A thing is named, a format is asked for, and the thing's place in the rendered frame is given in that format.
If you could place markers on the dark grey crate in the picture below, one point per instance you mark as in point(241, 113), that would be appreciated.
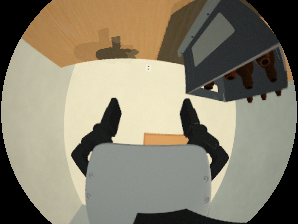
point(232, 36)

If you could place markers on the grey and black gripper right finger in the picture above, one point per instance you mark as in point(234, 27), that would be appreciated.
point(197, 134)

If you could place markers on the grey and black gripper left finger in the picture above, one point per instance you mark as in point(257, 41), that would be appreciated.
point(102, 133)

